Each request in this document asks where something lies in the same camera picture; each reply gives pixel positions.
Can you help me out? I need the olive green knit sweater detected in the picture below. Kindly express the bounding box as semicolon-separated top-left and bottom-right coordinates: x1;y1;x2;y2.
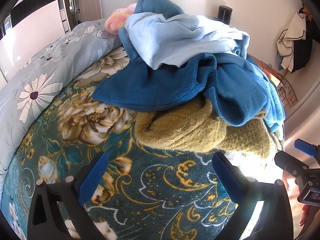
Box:
135;97;277;159

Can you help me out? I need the light blue printed t-shirt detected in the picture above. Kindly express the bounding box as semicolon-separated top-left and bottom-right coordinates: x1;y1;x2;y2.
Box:
124;13;250;70

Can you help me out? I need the light blue floral quilt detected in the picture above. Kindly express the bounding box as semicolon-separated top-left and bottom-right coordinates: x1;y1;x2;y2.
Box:
0;18;124;180

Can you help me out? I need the brown wooden bed footboard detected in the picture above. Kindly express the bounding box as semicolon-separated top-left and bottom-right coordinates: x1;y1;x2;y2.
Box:
247;54;278;82

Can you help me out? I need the black hanging garment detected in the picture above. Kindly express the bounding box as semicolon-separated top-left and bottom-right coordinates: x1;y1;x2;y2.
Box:
290;5;317;73

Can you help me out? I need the dark blue fleece garment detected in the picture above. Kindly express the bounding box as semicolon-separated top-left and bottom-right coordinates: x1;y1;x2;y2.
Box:
92;0;286;133

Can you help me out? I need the teal floral blanket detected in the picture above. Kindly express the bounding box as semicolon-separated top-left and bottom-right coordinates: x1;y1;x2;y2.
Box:
0;46;285;240

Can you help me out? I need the beige room door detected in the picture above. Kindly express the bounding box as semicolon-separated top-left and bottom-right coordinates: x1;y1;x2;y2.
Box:
77;0;103;23

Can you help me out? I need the person's right hand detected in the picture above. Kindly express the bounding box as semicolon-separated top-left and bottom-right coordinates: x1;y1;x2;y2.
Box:
299;204;312;228

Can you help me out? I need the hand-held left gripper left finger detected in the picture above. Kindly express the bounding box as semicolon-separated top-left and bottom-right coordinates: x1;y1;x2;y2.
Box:
27;152;109;240

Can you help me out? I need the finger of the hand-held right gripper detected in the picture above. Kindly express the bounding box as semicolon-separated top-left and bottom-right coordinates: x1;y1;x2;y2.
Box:
294;138;320;165
274;151;310;180

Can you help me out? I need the white garment with black trim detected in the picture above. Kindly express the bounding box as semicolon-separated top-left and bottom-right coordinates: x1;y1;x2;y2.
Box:
276;11;308;73

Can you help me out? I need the white shelf unit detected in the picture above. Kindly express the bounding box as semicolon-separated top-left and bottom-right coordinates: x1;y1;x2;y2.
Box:
55;0;83;33

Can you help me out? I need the black cylindrical speaker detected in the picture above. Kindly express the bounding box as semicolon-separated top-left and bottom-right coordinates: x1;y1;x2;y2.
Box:
218;5;233;25

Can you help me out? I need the wooden slatted chair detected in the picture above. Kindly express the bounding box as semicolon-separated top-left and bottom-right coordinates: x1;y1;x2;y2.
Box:
276;74;299;108

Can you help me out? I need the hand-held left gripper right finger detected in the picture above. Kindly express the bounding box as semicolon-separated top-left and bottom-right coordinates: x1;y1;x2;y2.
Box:
212;151;293;240

